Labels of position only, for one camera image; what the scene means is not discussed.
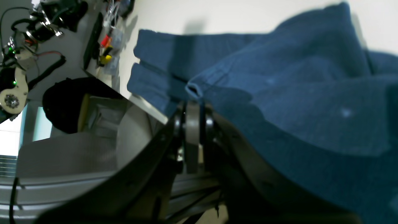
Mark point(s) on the aluminium frame rail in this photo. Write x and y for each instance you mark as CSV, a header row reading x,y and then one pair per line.
x,y
33,196

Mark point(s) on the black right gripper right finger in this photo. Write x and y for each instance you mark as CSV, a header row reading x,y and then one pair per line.
x,y
254,192

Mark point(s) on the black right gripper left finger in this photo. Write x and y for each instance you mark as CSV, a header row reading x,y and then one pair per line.
x,y
139,193

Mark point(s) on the dark blue T-shirt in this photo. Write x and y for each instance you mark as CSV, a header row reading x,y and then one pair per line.
x,y
312,101

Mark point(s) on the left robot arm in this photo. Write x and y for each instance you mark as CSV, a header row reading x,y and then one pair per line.
x,y
48,19

